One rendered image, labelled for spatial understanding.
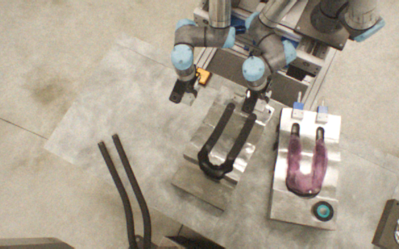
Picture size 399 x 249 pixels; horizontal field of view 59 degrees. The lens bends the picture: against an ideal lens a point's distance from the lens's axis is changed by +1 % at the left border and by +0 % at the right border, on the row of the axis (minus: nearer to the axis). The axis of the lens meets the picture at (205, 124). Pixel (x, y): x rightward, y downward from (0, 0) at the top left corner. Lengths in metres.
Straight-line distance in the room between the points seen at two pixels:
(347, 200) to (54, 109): 2.06
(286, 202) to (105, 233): 1.37
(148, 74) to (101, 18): 1.32
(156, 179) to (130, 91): 0.45
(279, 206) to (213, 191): 0.28
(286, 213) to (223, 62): 1.27
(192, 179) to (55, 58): 1.77
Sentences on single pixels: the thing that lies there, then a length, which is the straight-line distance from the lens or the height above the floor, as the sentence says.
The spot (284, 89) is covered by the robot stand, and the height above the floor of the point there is 0.21.
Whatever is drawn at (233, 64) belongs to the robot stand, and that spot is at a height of 0.21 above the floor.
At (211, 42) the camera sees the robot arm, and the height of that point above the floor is 1.27.
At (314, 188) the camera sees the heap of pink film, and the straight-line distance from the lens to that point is 1.55.
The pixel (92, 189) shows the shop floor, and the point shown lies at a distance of 2.55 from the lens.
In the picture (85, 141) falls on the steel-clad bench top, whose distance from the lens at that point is 1.75.
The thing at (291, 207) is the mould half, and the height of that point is 0.91.
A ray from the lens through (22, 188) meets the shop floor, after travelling 2.75.
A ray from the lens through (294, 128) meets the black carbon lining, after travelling 1.63.
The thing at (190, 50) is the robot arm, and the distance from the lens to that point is 1.24.
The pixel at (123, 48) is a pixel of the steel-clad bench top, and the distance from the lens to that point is 1.88.
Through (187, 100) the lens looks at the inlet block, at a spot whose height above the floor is 0.96.
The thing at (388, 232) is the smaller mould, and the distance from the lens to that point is 1.65.
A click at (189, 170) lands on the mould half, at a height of 0.86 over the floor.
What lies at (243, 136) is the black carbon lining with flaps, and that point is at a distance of 1.56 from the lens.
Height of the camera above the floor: 2.38
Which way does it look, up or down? 73 degrees down
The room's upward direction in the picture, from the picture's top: 8 degrees counter-clockwise
